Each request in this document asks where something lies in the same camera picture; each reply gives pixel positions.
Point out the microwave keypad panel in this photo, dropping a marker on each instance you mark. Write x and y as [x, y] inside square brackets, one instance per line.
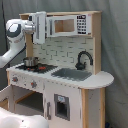
[81, 24]

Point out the black faucet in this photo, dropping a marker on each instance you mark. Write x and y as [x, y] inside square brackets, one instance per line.
[80, 65]

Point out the grey ice dispenser panel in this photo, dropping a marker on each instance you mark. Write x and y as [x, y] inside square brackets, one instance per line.
[62, 107]

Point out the white oven door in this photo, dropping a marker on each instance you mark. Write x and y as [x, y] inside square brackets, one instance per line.
[6, 98]

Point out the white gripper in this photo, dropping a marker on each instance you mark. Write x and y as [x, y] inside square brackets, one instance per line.
[38, 20]

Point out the grey fridge door handle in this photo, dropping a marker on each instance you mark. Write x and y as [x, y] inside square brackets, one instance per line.
[48, 111]

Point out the red stove knob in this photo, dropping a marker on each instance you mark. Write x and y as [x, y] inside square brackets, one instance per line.
[33, 84]
[15, 79]

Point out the black stovetop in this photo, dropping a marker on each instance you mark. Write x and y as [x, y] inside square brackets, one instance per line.
[39, 68]

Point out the right red stove knob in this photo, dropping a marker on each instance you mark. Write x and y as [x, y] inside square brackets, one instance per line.
[33, 84]

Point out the grey sink basin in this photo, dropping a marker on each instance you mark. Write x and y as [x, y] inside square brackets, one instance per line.
[71, 74]

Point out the wooden toy kitchen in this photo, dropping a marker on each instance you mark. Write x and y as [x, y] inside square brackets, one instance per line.
[86, 98]

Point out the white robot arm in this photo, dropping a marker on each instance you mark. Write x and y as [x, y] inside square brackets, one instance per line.
[15, 31]

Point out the silver cooking pot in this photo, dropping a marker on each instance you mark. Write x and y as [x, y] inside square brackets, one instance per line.
[30, 61]

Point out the left red stove knob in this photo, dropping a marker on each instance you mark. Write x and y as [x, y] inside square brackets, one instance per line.
[15, 79]

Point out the white microwave door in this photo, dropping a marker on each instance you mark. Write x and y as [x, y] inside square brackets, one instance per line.
[61, 26]

